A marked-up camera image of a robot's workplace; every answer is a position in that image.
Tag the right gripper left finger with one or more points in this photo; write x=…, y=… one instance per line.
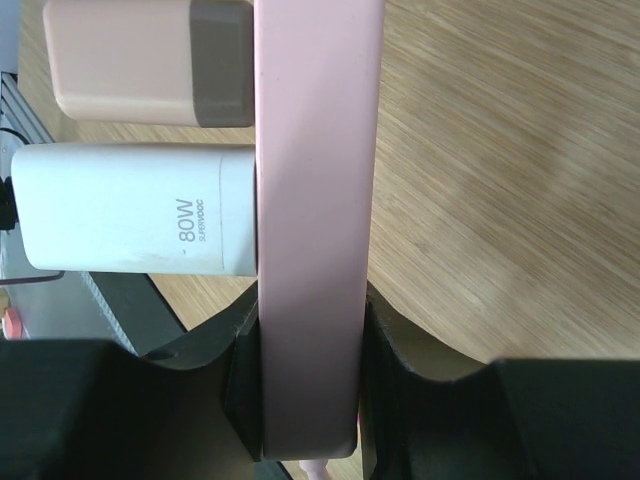
x=90, y=409

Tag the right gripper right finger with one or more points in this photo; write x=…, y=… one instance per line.
x=431, y=412

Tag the white 80W charger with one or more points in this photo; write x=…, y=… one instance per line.
x=150, y=208

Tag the pink beige charger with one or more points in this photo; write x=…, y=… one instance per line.
x=179, y=63

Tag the pink power strip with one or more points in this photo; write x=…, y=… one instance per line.
x=317, y=79

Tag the white slotted cable duct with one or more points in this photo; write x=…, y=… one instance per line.
x=105, y=297

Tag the aluminium frame rail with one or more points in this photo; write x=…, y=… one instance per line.
x=21, y=120

